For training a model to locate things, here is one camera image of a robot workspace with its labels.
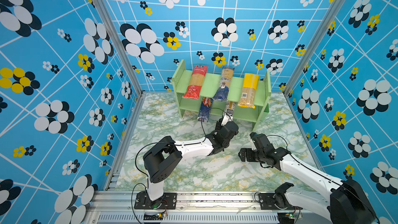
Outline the dark blue spaghetti package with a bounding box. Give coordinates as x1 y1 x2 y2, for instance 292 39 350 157
198 97 213 122

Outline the blue yellow spaghetti package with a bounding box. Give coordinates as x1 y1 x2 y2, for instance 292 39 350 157
212 66 234 102

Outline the red spaghetti package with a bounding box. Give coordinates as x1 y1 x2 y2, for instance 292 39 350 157
183 65 208 100

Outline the clear blue spaghetti package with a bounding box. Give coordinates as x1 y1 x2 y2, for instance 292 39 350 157
226 101 235 111

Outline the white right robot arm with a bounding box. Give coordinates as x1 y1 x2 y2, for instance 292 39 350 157
238 132 380 224

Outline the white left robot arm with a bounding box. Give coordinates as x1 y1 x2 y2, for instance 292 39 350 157
143 119 238 202

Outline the green wooden shelf unit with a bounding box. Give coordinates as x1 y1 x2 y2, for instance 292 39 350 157
171 60 272 131

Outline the right controller board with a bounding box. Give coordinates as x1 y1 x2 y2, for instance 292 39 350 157
278 213 295 224

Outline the controller board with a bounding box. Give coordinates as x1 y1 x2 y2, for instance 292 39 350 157
144 212 167 221
278 213 295 224

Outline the left controller board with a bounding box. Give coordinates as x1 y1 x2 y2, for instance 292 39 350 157
144 212 167 221

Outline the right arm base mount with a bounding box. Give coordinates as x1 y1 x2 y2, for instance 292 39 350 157
255 183 302 210

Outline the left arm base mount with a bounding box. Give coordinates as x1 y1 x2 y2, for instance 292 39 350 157
133 191 177 210

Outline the aluminium corner post right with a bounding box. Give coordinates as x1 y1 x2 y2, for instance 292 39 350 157
284 0 346 97

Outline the aluminium corner post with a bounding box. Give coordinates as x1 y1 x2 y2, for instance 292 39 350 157
284 0 346 97
94 0 143 97

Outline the aluminium corner post left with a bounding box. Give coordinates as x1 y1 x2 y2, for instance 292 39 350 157
94 0 143 97

